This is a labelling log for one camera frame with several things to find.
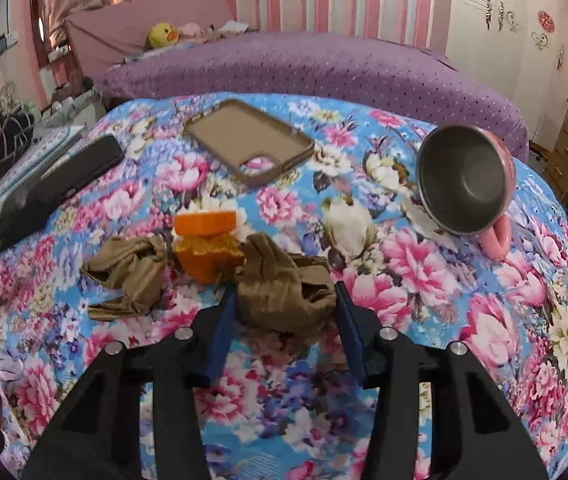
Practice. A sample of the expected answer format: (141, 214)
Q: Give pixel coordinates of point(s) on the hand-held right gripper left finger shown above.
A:
(221, 332)

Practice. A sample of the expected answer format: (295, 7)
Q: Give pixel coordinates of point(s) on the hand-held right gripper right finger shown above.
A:
(350, 327)

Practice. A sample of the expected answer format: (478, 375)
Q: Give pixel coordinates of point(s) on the brown stocking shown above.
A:
(274, 290)
(134, 260)

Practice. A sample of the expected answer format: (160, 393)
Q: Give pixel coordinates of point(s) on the floral printed blanket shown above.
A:
(414, 335)

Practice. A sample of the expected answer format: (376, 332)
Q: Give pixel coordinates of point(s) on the light dotted mat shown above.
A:
(29, 160)

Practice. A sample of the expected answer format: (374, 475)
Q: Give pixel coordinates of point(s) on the orange peel piece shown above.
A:
(204, 222)

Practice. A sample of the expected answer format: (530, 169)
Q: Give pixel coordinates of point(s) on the black smartphone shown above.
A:
(74, 170)

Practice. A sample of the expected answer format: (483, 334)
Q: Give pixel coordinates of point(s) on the pink mug with steel inside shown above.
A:
(459, 180)

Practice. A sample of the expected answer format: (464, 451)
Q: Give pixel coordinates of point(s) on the brown phone case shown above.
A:
(244, 130)

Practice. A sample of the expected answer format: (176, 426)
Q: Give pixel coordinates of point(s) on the purple bed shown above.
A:
(314, 70)

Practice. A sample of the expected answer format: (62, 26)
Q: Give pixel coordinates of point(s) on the pink covered headboard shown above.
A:
(114, 30)

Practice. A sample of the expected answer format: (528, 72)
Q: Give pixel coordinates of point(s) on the yellow duck plush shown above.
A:
(162, 35)

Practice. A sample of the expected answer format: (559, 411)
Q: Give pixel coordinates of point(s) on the papers on bed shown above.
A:
(229, 27)

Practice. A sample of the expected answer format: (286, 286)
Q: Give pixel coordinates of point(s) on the white wardrobe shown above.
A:
(504, 60)

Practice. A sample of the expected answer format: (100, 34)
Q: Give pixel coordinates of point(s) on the wall socket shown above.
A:
(4, 43)

